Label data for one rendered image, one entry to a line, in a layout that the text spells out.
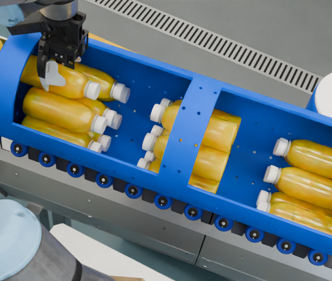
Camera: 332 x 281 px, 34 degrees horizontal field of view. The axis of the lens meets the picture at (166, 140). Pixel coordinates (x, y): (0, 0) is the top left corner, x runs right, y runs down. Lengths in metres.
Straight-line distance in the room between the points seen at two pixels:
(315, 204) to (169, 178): 0.34
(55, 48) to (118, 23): 2.00
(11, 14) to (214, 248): 0.74
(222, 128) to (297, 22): 2.26
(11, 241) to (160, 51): 2.34
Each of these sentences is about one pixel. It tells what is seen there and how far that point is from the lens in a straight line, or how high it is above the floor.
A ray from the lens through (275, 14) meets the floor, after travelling 3.39.
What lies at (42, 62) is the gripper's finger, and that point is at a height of 1.24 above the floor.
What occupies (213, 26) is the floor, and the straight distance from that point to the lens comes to 3.20.
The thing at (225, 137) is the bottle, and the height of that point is 1.17.
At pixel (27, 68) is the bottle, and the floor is 1.17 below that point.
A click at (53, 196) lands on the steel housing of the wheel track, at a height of 0.85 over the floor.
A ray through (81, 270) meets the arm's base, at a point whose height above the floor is 1.32.
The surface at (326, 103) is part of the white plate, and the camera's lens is 1.48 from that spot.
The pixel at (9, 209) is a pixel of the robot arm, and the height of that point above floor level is 1.40.
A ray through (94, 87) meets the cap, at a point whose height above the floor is 1.16.
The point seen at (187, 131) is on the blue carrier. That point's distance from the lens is 1.10.
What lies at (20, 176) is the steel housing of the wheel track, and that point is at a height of 0.87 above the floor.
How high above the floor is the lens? 2.07
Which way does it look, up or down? 53 degrees down
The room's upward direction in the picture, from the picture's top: 10 degrees clockwise
